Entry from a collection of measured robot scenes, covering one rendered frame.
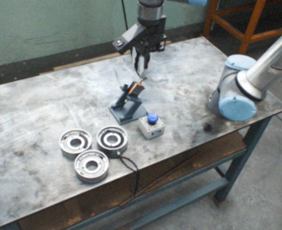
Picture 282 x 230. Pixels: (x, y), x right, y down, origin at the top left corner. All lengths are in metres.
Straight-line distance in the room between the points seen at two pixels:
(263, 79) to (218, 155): 0.55
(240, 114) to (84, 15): 1.87
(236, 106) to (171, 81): 0.41
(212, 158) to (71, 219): 0.66
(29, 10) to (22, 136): 1.51
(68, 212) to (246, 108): 0.74
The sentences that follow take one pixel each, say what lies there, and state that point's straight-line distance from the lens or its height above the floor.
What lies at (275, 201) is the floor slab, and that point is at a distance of 2.10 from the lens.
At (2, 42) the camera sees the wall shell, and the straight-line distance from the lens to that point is 2.56.
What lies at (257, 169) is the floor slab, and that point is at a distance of 2.19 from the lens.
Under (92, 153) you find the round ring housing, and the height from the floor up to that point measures 0.83.
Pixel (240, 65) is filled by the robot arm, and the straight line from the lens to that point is 1.10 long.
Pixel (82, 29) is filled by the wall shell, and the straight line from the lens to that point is 2.68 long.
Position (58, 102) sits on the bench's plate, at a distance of 1.21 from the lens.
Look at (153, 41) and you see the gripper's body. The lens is 0.95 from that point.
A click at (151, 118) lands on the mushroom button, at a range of 1.04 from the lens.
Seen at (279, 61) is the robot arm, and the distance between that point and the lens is 0.94.
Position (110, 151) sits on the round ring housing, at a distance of 0.99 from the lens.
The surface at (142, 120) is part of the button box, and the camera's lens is 1.07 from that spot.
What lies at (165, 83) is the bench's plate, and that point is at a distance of 1.31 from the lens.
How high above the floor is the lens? 1.62
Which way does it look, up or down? 46 degrees down
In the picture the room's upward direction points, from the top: 6 degrees clockwise
